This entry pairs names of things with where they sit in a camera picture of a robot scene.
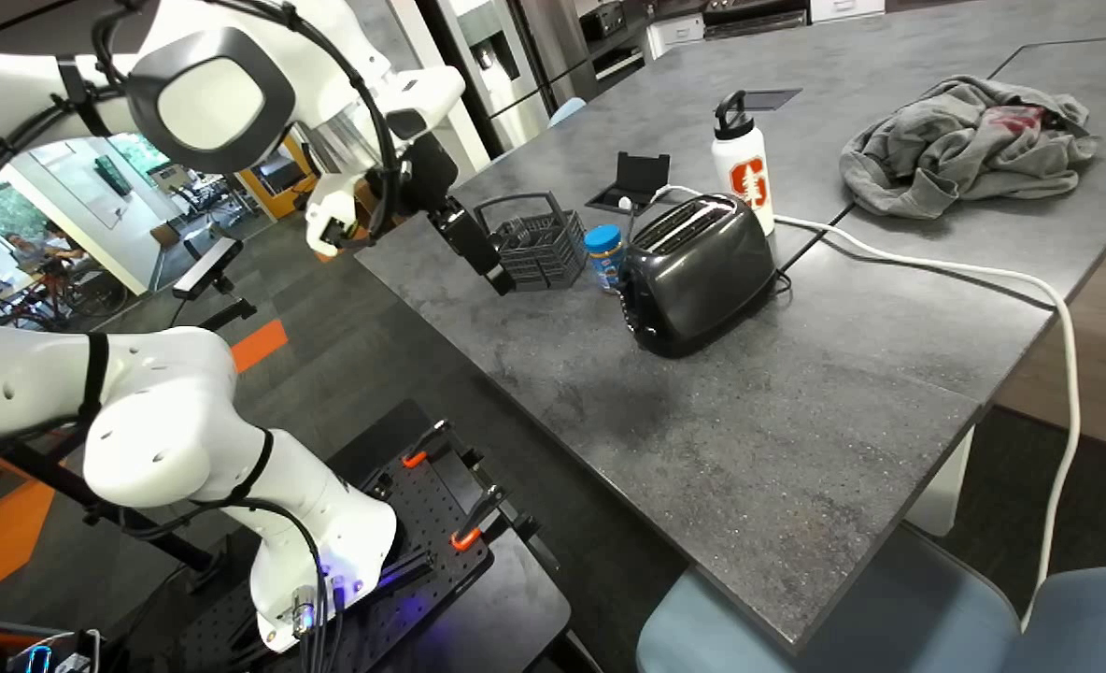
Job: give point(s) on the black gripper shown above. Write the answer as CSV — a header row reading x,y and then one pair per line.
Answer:
x,y
428,172

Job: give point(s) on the blue jar lid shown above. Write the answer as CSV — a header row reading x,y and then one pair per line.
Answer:
x,y
602,236

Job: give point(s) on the small jar blue label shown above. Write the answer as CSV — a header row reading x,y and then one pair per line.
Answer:
x,y
608,268

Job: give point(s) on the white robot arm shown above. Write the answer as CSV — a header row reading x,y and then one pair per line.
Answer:
x,y
213,89

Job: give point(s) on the black cutlery basket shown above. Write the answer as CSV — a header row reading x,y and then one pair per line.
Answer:
x,y
537,248

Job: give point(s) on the stainless steel refrigerator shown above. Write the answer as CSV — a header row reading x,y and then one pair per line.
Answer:
x,y
522,61

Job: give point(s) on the black toaster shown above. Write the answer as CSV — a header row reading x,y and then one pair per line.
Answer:
x,y
694,274

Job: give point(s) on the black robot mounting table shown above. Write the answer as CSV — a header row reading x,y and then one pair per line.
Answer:
x,y
434,612

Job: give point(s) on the grey crumpled cloth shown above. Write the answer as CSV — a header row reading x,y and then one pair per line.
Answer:
x,y
969,139

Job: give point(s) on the light blue chair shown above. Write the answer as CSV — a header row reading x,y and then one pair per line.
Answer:
x,y
915,612

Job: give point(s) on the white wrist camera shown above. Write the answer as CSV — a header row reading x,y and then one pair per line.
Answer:
x,y
334,215

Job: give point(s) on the orange handled clamp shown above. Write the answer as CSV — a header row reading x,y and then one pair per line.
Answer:
x,y
469,531
421,449

